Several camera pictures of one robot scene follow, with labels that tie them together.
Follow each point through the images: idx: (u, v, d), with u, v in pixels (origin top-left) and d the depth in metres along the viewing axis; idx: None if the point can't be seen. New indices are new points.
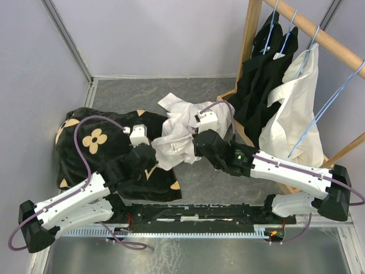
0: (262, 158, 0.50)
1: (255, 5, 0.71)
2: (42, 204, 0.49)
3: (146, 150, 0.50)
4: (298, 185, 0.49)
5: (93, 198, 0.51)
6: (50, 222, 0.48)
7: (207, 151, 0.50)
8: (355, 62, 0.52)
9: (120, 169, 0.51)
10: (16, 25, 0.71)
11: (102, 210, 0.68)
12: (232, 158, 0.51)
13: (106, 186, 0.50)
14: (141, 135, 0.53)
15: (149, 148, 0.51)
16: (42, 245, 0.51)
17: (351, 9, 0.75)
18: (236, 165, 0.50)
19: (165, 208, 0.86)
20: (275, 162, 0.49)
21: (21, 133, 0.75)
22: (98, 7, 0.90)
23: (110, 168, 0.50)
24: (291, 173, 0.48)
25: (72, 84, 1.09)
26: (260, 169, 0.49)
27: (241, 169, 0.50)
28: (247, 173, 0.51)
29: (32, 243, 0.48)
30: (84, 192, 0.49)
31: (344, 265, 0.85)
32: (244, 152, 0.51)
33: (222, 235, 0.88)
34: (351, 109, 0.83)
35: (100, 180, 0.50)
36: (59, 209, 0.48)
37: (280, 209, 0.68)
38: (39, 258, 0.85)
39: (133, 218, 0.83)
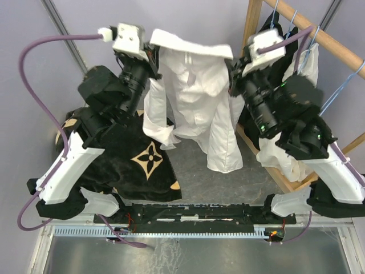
0: (337, 150, 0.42)
1: (256, 6, 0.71)
2: (41, 181, 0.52)
3: (96, 83, 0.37)
4: (339, 185, 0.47)
5: (82, 161, 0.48)
6: (52, 198, 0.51)
7: (290, 113, 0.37)
8: (355, 61, 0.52)
9: (96, 117, 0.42)
10: (16, 25, 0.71)
11: (113, 202, 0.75)
12: (307, 132, 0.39)
13: (85, 148, 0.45)
14: (134, 51, 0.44)
15: (100, 75, 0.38)
16: (70, 212, 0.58)
17: (351, 9, 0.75)
18: (310, 142, 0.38)
19: (165, 208, 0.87)
20: (344, 159, 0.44)
21: (21, 133, 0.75)
22: (99, 7, 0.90)
23: (87, 117, 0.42)
24: (349, 176, 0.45)
25: (72, 84, 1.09)
26: (329, 160, 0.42)
27: (311, 148, 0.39)
28: (314, 153, 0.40)
29: (52, 215, 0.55)
30: (67, 160, 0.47)
31: (344, 265, 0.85)
32: (323, 131, 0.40)
33: (222, 234, 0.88)
34: (351, 109, 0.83)
35: (78, 141, 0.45)
36: (53, 185, 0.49)
37: (278, 208, 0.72)
38: (39, 257, 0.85)
39: (133, 218, 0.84)
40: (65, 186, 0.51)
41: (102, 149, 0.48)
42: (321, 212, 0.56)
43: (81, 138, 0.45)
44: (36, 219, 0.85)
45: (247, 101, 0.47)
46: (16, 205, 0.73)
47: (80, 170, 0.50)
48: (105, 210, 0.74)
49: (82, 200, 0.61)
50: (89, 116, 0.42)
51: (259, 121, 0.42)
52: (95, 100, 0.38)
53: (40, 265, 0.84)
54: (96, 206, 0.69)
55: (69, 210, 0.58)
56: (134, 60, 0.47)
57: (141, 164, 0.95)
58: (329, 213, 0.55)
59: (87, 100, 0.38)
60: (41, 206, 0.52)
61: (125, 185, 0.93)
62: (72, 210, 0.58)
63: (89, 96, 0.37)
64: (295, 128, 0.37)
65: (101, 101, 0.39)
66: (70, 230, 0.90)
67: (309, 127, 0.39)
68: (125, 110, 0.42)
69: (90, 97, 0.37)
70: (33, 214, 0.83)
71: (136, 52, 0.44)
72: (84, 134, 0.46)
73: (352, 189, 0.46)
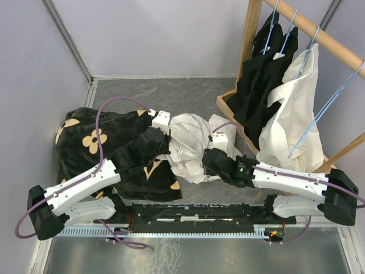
0: (261, 167, 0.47)
1: (255, 6, 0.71)
2: (52, 189, 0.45)
3: (156, 136, 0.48)
4: (297, 190, 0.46)
5: (102, 185, 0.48)
6: (60, 208, 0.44)
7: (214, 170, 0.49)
8: (355, 62, 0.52)
9: (128, 156, 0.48)
10: (16, 27, 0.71)
11: (106, 207, 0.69)
12: (235, 172, 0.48)
13: (117, 172, 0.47)
14: (163, 123, 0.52)
15: (159, 132, 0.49)
16: (51, 233, 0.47)
17: (351, 10, 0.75)
18: (240, 177, 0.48)
19: (165, 208, 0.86)
20: (272, 171, 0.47)
21: (23, 133, 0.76)
22: (99, 7, 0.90)
23: (119, 154, 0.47)
24: (288, 181, 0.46)
25: (72, 84, 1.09)
26: (258, 179, 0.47)
27: (245, 180, 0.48)
28: (250, 184, 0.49)
29: (43, 228, 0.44)
30: (94, 177, 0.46)
31: (344, 265, 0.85)
32: (246, 163, 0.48)
33: (222, 235, 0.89)
34: (350, 109, 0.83)
35: (111, 166, 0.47)
36: (70, 194, 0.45)
37: (281, 209, 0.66)
38: (39, 258, 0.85)
39: (133, 218, 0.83)
40: (76, 200, 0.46)
41: (119, 180, 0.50)
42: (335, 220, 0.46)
43: (113, 162, 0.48)
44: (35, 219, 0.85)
45: None
46: (17, 205, 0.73)
47: (93, 191, 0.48)
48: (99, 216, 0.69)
49: (64, 218, 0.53)
50: (121, 154, 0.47)
51: None
52: (149, 146, 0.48)
53: (40, 265, 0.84)
54: (83, 218, 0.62)
55: (53, 229, 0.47)
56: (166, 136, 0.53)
57: None
58: (339, 220, 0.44)
59: (144, 145, 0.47)
60: (44, 214, 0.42)
61: (125, 185, 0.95)
62: (52, 230, 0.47)
63: (150, 141, 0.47)
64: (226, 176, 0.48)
65: (149, 148, 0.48)
66: (70, 230, 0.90)
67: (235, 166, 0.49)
68: (150, 161, 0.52)
69: (149, 142, 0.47)
70: None
71: (165, 124, 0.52)
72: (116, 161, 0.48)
73: (302, 189, 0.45)
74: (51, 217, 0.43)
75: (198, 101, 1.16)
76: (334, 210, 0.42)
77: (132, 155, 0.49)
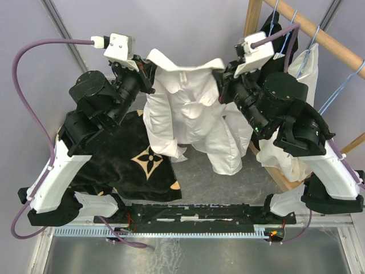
0: (333, 145, 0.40)
1: (256, 6, 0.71)
2: (31, 190, 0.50)
3: (89, 88, 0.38)
4: (335, 183, 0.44)
5: (71, 169, 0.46)
6: (44, 208, 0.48)
7: (279, 108, 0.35)
8: (355, 62, 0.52)
9: (82, 123, 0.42)
10: (16, 26, 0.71)
11: (110, 204, 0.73)
12: (302, 129, 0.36)
13: (71, 154, 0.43)
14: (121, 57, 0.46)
15: (95, 78, 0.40)
16: (66, 217, 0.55)
17: (351, 10, 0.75)
18: (308, 138, 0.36)
19: (165, 208, 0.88)
20: (339, 154, 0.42)
21: (22, 133, 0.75)
22: (98, 7, 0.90)
23: (71, 124, 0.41)
24: (344, 172, 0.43)
25: (72, 83, 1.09)
26: (327, 158, 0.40)
27: (308, 145, 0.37)
28: (312, 150, 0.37)
29: (45, 225, 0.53)
30: (53, 168, 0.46)
31: (344, 265, 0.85)
32: (321, 125, 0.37)
33: (222, 235, 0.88)
34: (351, 109, 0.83)
35: (64, 149, 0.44)
36: (43, 194, 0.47)
37: (277, 207, 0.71)
38: (39, 258, 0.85)
39: (133, 218, 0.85)
40: (55, 194, 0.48)
41: (89, 156, 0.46)
42: (316, 208, 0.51)
43: (67, 145, 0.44)
44: None
45: (239, 104, 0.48)
46: (16, 205, 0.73)
47: (69, 178, 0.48)
48: (103, 211, 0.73)
49: (78, 205, 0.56)
50: (73, 122, 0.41)
51: (252, 122, 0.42)
52: (90, 105, 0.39)
53: (40, 265, 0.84)
54: (92, 210, 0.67)
55: (64, 217, 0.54)
56: (126, 70, 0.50)
57: (141, 164, 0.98)
58: (324, 210, 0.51)
59: (78, 103, 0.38)
60: (33, 216, 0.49)
61: (125, 185, 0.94)
62: (63, 217, 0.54)
63: (80, 99, 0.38)
64: (286, 123, 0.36)
65: (94, 108, 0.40)
66: (70, 230, 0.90)
67: (304, 123, 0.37)
68: (113, 125, 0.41)
69: (82, 100, 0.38)
70: None
71: (124, 59, 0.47)
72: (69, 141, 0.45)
73: (347, 186, 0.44)
74: (40, 215, 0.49)
75: None
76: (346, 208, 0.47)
77: (88, 120, 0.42)
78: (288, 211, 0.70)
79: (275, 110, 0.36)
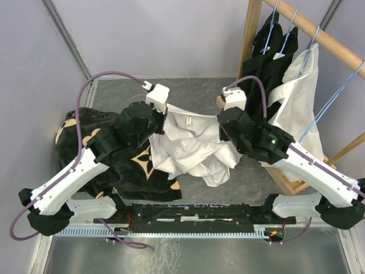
0: (299, 151, 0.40)
1: (256, 6, 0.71)
2: (37, 190, 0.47)
3: (141, 111, 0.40)
4: (320, 186, 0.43)
5: (88, 176, 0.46)
6: (49, 209, 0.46)
7: (230, 130, 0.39)
8: (355, 62, 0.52)
9: (112, 138, 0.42)
10: (16, 26, 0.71)
11: (108, 206, 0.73)
12: (262, 140, 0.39)
13: (97, 163, 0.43)
14: (159, 101, 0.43)
15: (145, 107, 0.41)
16: (58, 227, 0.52)
17: (351, 9, 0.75)
18: (265, 148, 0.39)
19: (165, 208, 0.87)
20: (310, 160, 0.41)
21: (22, 133, 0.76)
22: (99, 7, 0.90)
23: (101, 139, 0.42)
24: (322, 176, 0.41)
25: (72, 83, 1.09)
26: (291, 162, 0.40)
27: (270, 153, 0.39)
28: (275, 158, 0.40)
29: (42, 229, 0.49)
30: (74, 172, 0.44)
31: (344, 265, 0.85)
32: (279, 137, 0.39)
33: (222, 235, 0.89)
34: (351, 109, 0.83)
35: (90, 156, 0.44)
36: (53, 195, 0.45)
37: (280, 208, 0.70)
38: (39, 258, 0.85)
39: (133, 218, 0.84)
40: (64, 196, 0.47)
41: (107, 168, 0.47)
42: (331, 221, 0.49)
43: (93, 154, 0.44)
44: None
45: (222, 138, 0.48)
46: (16, 205, 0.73)
47: (82, 183, 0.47)
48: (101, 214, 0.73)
49: (68, 214, 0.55)
50: (103, 137, 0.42)
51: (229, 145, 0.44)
52: (136, 124, 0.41)
53: (40, 265, 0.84)
54: (88, 215, 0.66)
55: (56, 226, 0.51)
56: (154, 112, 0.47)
57: (141, 164, 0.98)
58: (338, 222, 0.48)
59: (128, 122, 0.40)
60: (35, 217, 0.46)
61: (125, 185, 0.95)
62: (56, 226, 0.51)
63: (133, 118, 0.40)
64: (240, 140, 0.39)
65: (134, 127, 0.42)
66: (70, 230, 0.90)
67: (264, 135, 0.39)
68: (138, 144, 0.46)
69: (133, 118, 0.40)
70: None
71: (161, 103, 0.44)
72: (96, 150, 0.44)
73: (331, 189, 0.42)
74: (42, 218, 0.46)
75: (198, 101, 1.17)
76: (346, 217, 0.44)
77: (117, 136, 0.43)
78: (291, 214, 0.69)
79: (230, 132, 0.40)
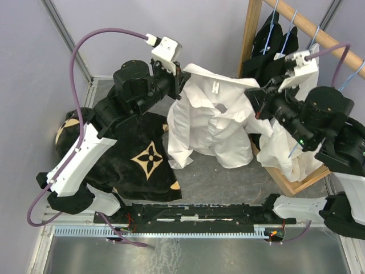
0: None
1: (256, 6, 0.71)
2: (52, 174, 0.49)
3: (134, 72, 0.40)
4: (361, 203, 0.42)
5: (96, 152, 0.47)
6: (65, 190, 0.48)
7: (320, 121, 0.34)
8: (355, 62, 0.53)
9: (112, 109, 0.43)
10: (16, 26, 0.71)
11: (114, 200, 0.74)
12: (345, 144, 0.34)
13: (100, 138, 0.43)
14: (165, 57, 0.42)
15: (140, 66, 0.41)
16: (82, 204, 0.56)
17: (351, 10, 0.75)
18: (348, 153, 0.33)
19: (165, 208, 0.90)
20: None
21: (22, 133, 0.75)
22: (99, 7, 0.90)
23: (101, 109, 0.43)
24: None
25: (72, 83, 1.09)
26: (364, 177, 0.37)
27: (350, 161, 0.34)
28: (352, 167, 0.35)
29: (64, 209, 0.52)
30: (80, 150, 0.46)
31: (344, 265, 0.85)
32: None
33: (222, 235, 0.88)
34: (351, 109, 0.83)
35: (93, 132, 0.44)
36: (65, 177, 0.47)
37: (282, 208, 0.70)
38: (39, 258, 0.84)
39: (133, 218, 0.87)
40: (77, 177, 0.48)
41: (115, 141, 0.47)
42: (332, 227, 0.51)
43: (95, 128, 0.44)
44: (35, 220, 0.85)
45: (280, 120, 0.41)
46: (16, 205, 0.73)
47: (92, 161, 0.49)
48: (107, 208, 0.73)
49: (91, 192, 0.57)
50: (102, 107, 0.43)
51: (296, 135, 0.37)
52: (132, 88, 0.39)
53: (40, 265, 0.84)
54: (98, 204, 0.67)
55: (81, 204, 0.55)
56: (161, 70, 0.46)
57: (141, 164, 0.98)
58: (340, 230, 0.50)
59: (122, 88, 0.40)
60: (54, 200, 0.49)
61: (125, 185, 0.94)
62: (81, 202, 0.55)
63: (127, 81, 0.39)
64: (326, 136, 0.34)
65: (132, 92, 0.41)
66: (70, 230, 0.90)
67: (349, 138, 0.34)
68: (143, 111, 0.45)
69: (127, 81, 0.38)
70: (35, 213, 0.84)
71: (167, 61, 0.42)
72: (97, 124, 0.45)
73: None
74: (60, 199, 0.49)
75: None
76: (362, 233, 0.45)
77: (117, 106, 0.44)
78: (290, 214, 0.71)
79: (317, 123, 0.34)
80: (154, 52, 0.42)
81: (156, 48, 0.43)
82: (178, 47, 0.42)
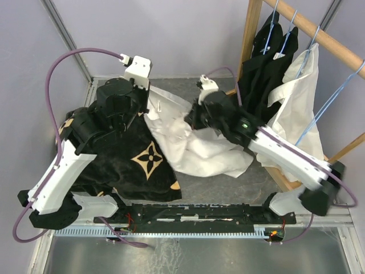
0: (267, 134, 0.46)
1: (256, 6, 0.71)
2: (32, 192, 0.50)
3: (118, 89, 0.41)
4: (291, 167, 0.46)
5: (75, 169, 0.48)
6: (47, 208, 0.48)
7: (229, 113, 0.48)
8: (355, 62, 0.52)
9: (89, 123, 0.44)
10: (16, 26, 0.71)
11: (109, 203, 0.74)
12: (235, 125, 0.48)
13: (79, 154, 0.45)
14: (141, 74, 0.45)
15: (125, 85, 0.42)
16: (67, 220, 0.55)
17: (351, 10, 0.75)
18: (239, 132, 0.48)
19: (165, 208, 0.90)
20: (278, 141, 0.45)
21: (22, 133, 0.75)
22: (98, 8, 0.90)
23: (78, 124, 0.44)
24: (291, 158, 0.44)
25: (72, 83, 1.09)
26: (259, 144, 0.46)
27: (242, 137, 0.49)
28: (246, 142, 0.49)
29: (48, 226, 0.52)
30: (59, 167, 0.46)
31: (344, 265, 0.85)
32: (251, 122, 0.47)
33: (222, 235, 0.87)
34: (351, 109, 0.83)
35: (71, 147, 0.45)
36: (46, 195, 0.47)
37: (275, 204, 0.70)
38: (38, 258, 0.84)
39: (133, 218, 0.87)
40: (59, 193, 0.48)
41: (94, 155, 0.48)
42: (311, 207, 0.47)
43: (73, 145, 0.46)
44: None
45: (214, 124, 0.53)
46: (15, 205, 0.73)
47: (73, 177, 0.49)
48: (104, 211, 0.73)
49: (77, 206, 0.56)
50: (80, 122, 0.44)
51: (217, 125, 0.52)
52: (114, 103, 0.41)
53: (40, 265, 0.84)
54: (92, 210, 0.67)
55: (65, 218, 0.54)
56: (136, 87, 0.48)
57: (141, 164, 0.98)
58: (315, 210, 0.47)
59: (104, 104, 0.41)
60: (36, 218, 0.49)
61: (125, 185, 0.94)
62: (66, 217, 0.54)
63: (110, 96, 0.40)
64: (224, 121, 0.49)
65: (113, 108, 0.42)
66: (69, 230, 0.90)
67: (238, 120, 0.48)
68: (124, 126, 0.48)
69: (110, 97, 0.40)
70: None
71: (145, 76, 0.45)
72: (75, 140, 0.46)
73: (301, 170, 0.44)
74: (42, 217, 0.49)
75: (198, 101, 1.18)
76: (320, 201, 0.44)
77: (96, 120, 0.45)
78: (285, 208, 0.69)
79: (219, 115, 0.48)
80: (128, 70, 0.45)
81: (129, 66, 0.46)
82: (151, 65, 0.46)
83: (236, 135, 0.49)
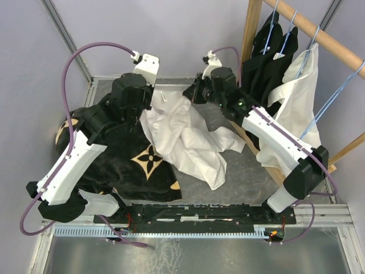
0: (259, 113, 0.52)
1: (256, 7, 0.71)
2: (41, 183, 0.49)
3: (134, 82, 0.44)
4: (277, 146, 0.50)
5: (86, 160, 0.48)
6: (57, 199, 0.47)
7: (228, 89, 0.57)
8: (355, 62, 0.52)
9: (101, 115, 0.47)
10: (16, 26, 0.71)
11: (112, 201, 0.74)
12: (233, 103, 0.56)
13: (90, 144, 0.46)
14: (150, 71, 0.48)
15: (140, 78, 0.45)
16: (74, 213, 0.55)
17: (351, 10, 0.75)
18: (235, 108, 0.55)
19: (165, 208, 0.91)
20: (268, 120, 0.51)
21: (22, 133, 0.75)
22: (98, 8, 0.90)
23: (90, 116, 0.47)
24: (275, 134, 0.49)
25: (72, 83, 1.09)
26: (251, 120, 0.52)
27: (235, 114, 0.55)
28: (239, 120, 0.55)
29: (56, 217, 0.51)
30: (71, 157, 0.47)
31: (344, 265, 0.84)
32: (247, 101, 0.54)
33: (222, 235, 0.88)
34: (351, 109, 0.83)
35: (82, 138, 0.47)
36: (56, 185, 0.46)
37: (271, 200, 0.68)
38: (39, 258, 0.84)
39: (133, 218, 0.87)
40: (69, 185, 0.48)
41: (105, 146, 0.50)
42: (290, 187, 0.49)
43: (85, 136, 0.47)
44: (35, 220, 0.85)
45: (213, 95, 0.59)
46: (15, 205, 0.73)
47: (82, 168, 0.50)
48: (105, 210, 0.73)
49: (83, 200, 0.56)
50: (93, 114, 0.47)
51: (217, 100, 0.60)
52: (129, 95, 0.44)
53: (40, 265, 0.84)
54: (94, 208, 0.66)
55: (73, 212, 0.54)
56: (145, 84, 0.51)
57: (141, 164, 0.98)
58: (293, 192, 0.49)
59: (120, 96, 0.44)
60: (45, 208, 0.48)
61: (125, 185, 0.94)
62: (73, 210, 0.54)
63: (127, 88, 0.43)
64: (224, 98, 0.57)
65: (128, 98, 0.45)
66: (70, 230, 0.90)
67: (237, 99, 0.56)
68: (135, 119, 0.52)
69: (126, 89, 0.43)
70: (35, 213, 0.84)
71: (153, 73, 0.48)
72: (87, 132, 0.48)
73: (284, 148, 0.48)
74: (52, 208, 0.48)
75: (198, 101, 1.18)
76: (297, 181, 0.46)
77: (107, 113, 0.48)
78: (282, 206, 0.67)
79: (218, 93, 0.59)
80: (138, 67, 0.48)
81: (138, 64, 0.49)
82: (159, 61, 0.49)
83: (231, 112, 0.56)
